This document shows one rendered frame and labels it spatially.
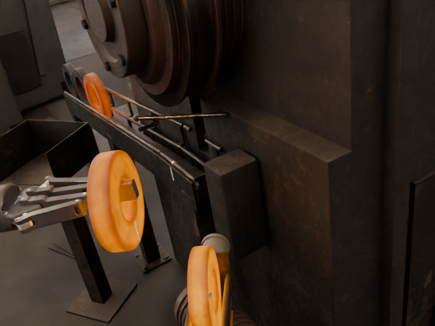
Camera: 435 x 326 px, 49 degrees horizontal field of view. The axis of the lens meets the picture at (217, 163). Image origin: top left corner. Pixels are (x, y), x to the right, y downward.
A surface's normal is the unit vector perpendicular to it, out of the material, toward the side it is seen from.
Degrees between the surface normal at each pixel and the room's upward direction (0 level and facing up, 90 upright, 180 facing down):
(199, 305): 62
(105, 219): 76
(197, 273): 22
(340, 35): 90
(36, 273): 1
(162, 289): 0
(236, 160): 0
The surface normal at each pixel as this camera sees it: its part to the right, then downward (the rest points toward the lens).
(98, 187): -0.19, -0.29
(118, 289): -0.15, -0.86
